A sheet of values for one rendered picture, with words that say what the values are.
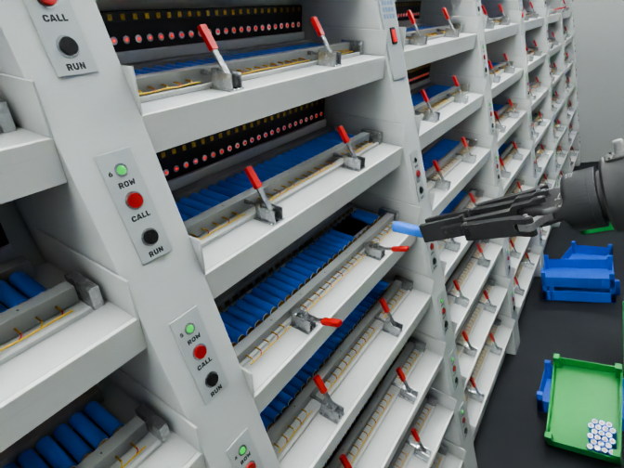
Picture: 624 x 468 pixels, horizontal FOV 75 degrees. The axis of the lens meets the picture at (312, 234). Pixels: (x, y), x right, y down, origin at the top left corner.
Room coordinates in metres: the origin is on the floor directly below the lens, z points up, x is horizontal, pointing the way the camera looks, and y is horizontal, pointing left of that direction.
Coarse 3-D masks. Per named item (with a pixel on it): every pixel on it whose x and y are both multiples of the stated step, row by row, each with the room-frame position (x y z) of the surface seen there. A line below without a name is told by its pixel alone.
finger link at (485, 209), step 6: (534, 192) 0.51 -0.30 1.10; (540, 192) 0.50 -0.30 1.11; (546, 192) 0.49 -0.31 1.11; (516, 198) 0.52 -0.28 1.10; (522, 198) 0.51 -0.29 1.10; (528, 198) 0.51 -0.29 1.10; (492, 204) 0.55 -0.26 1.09; (498, 204) 0.54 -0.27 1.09; (504, 204) 0.53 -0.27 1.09; (510, 204) 0.53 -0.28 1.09; (474, 210) 0.56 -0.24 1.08; (480, 210) 0.56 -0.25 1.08; (486, 210) 0.55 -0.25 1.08; (492, 210) 0.54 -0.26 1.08; (498, 210) 0.54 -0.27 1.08
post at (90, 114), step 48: (0, 0) 0.41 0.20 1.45; (0, 48) 0.42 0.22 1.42; (96, 48) 0.46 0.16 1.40; (48, 96) 0.42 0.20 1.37; (96, 96) 0.45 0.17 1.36; (96, 144) 0.43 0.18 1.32; (144, 144) 0.47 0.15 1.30; (48, 192) 0.45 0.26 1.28; (96, 192) 0.42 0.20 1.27; (96, 240) 0.42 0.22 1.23; (144, 288) 0.42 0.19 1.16; (192, 288) 0.46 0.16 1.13; (144, 336) 0.41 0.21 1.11; (144, 384) 0.46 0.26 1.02; (192, 384) 0.42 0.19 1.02; (240, 384) 0.47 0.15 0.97; (240, 432) 0.45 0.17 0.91
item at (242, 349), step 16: (384, 224) 0.91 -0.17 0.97; (368, 240) 0.84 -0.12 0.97; (352, 256) 0.79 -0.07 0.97; (320, 272) 0.72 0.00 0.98; (336, 272) 0.74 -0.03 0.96; (304, 288) 0.68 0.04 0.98; (320, 288) 0.70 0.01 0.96; (288, 304) 0.64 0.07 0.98; (272, 320) 0.60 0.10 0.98; (256, 336) 0.57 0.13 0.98; (240, 352) 0.54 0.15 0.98
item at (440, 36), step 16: (400, 16) 1.42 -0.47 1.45; (416, 16) 1.52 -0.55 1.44; (432, 16) 1.55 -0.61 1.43; (448, 16) 1.34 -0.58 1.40; (400, 32) 1.00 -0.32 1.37; (416, 32) 1.24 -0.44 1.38; (432, 32) 1.34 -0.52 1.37; (448, 32) 1.33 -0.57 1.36; (464, 32) 1.48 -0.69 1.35; (416, 48) 1.06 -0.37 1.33; (432, 48) 1.15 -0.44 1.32; (448, 48) 1.26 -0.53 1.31; (464, 48) 1.38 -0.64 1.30; (416, 64) 1.08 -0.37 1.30
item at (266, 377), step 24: (408, 216) 0.94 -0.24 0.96; (384, 240) 0.87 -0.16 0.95; (408, 240) 0.89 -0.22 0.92; (360, 264) 0.78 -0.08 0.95; (384, 264) 0.80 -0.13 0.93; (336, 288) 0.71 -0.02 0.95; (360, 288) 0.71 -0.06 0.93; (312, 312) 0.64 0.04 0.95; (336, 312) 0.64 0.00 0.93; (288, 336) 0.59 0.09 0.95; (312, 336) 0.59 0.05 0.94; (264, 360) 0.54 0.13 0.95; (288, 360) 0.54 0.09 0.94; (264, 384) 0.50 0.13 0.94; (264, 408) 0.50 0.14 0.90
